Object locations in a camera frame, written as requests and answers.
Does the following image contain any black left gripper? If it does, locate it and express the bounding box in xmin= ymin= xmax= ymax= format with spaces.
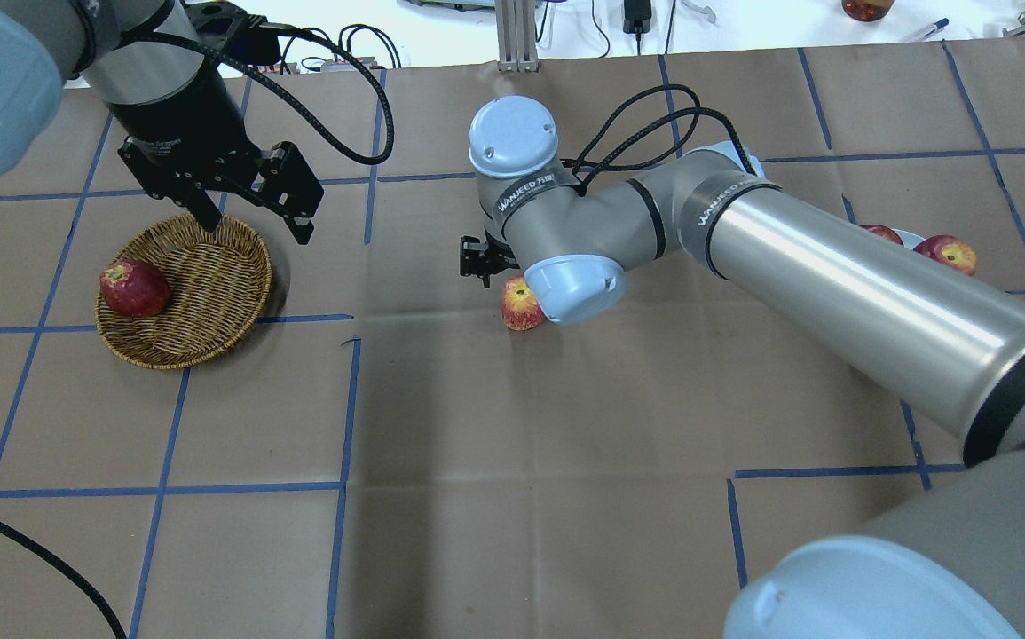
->
xmin=109 ymin=59 xmax=324 ymax=246

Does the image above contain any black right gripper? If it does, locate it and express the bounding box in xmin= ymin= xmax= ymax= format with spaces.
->
xmin=460 ymin=233 xmax=521 ymax=288

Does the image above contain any red yellow apple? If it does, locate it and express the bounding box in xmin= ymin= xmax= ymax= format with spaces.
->
xmin=501 ymin=276 xmax=548 ymax=331

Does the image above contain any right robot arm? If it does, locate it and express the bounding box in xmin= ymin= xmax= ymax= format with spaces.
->
xmin=461 ymin=96 xmax=1025 ymax=638

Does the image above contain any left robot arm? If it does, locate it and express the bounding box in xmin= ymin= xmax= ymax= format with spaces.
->
xmin=0 ymin=1 xmax=324 ymax=244

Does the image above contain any round wicker basket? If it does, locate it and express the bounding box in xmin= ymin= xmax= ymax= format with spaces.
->
xmin=95 ymin=214 xmax=273 ymax=369

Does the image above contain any dark red apple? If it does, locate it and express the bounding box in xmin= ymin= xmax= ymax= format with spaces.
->
xmin=99 ymin=259 xmax=172 ymax=317

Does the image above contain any red apple on plate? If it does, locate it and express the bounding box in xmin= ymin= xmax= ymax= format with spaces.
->
xmin=860 ymin=224 xmax=905 ymax=246
xmin=913 ymin=234 xmax=978 ymax=278

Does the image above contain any light blue plate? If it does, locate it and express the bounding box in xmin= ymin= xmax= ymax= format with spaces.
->
xmin=893 ymin=229 xmax=925 ymax=250

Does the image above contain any apple on background table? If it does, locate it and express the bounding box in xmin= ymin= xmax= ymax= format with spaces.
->
xmin=841 ymin=0 xmax=895 ymax=23

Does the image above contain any black power adapter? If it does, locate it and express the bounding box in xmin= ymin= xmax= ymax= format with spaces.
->
xmin=622 ymin=0 xmax=653 ymax=36

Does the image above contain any blue pen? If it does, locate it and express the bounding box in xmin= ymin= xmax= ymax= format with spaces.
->
xmin=899 ymin=18 xmax=950 ymax=42

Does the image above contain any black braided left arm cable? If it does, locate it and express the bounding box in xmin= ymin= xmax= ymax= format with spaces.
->
xmin=117 ymin=25 xmax=396 ymax=166

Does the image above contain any aluminium profile post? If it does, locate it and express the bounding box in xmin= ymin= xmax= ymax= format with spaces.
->
xmin=494 ymin=0 xmax=538 ymax=73

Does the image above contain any black cable lower left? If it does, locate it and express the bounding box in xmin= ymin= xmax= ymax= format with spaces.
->
xmin=0 ymin=493 xmax=128 ymax=639

